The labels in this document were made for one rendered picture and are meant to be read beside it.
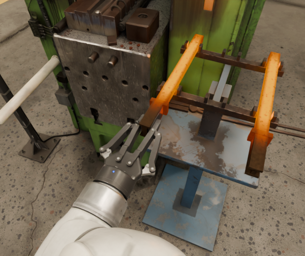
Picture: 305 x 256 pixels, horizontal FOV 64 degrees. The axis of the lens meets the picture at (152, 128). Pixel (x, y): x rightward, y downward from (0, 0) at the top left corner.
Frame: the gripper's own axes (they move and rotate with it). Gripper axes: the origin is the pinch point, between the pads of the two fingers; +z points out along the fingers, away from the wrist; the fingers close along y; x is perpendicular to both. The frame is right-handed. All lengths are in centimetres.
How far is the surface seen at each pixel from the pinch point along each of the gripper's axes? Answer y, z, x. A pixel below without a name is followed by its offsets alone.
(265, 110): 24.3, 12.4, 1.1
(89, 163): -55, 22, -96
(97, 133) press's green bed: -44, 27, -63
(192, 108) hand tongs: 3.7, 30.3, -24.9
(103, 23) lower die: -32.7, 32.7, 0.1
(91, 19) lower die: -37.3, 32.4, 1.0
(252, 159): 23.7, -3.0, 1.5
